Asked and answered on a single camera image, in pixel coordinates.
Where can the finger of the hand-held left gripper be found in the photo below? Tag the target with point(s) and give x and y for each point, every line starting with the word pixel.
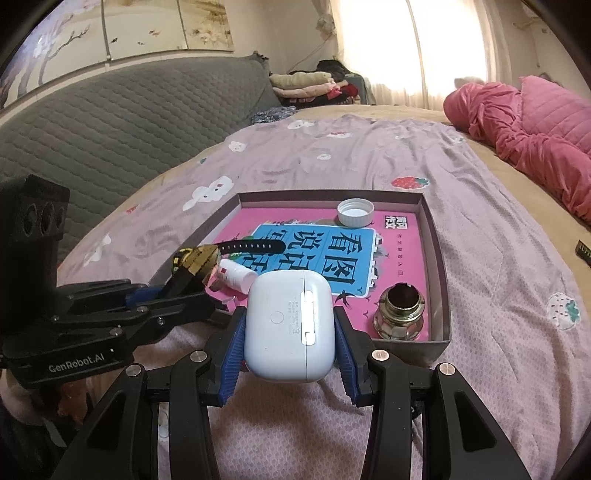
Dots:
pixel 184 311
pixel 138 296

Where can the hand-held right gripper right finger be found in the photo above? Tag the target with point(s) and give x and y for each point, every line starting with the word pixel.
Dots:
pixel 347 367

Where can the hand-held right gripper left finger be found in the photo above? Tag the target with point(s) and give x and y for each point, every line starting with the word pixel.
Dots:
pixel 230 367

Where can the yellow and black wristwatch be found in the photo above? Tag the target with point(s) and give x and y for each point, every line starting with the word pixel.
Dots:
pixel 203 258

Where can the small white red-label bottle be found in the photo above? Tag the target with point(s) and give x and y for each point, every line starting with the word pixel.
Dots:
pixel 238 274

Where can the white earbuds case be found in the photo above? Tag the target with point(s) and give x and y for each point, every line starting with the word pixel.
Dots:
pixel 288 327

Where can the shallow grey cardboard box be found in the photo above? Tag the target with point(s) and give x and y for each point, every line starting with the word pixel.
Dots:
pixel 438 277

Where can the white plastic bottle cap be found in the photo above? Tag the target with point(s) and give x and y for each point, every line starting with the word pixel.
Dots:
pixel 354 213

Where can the brass threaded fitting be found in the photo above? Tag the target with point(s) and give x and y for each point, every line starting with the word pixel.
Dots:
pixel 399 314

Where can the pink and blue book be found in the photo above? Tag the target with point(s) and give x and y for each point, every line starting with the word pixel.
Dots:
pixel 323 249

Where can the grey quilted headboard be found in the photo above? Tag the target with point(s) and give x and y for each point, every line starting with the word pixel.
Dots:
pixel 138 124

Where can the lilac floral blanket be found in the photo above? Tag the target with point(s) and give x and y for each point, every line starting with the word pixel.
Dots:
pixel 485 258

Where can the dark patterned cloth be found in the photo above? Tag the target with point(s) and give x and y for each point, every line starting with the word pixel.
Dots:
pixel 272 115

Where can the tan bed sheet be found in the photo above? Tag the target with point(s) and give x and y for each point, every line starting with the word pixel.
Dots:
pixel 531 194

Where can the stack of folded clothes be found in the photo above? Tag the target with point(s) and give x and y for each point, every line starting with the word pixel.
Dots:
pixel 314 85

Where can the small black rectangular gadget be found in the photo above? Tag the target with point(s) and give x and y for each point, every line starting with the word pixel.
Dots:
pixel 584 251

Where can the pink quilted duvet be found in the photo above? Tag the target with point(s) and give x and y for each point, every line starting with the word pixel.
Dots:
pixel 531 124

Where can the white sheer curtain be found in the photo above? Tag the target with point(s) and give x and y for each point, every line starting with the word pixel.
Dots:
pixel 429 46

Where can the blossom tree wall mural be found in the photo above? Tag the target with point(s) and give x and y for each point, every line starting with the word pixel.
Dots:
pixel 115 32

